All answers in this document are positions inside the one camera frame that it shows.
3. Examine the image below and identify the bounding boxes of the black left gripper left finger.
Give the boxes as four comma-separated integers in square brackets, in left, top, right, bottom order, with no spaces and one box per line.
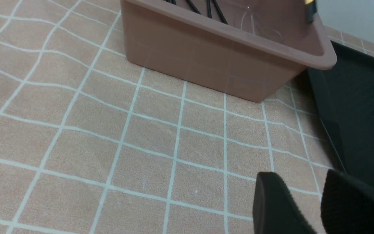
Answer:
[253,172,316,234]

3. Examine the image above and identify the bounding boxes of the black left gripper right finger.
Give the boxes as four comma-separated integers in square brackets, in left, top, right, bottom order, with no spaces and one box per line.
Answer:
[320,169,374,234]

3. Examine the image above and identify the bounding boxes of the black plastic tray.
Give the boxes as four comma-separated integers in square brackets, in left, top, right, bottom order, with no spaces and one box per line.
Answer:
[308,42,374,188]

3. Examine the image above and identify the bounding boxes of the brown plastic bin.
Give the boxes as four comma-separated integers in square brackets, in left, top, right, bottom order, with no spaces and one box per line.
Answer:
[120,0,337,102]

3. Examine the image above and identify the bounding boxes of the black chopstick in bin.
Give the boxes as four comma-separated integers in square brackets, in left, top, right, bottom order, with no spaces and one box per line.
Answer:
[212,0,228,25]
[186,0,201,15]
[206,0,212,18]

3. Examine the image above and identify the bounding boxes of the black chopstick gold tip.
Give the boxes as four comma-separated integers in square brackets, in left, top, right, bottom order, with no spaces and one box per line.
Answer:
[304,0,317,25]

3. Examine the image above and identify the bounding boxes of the pink checkered tablecloth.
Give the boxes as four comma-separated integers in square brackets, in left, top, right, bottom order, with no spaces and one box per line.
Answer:
[0,0,374,234]

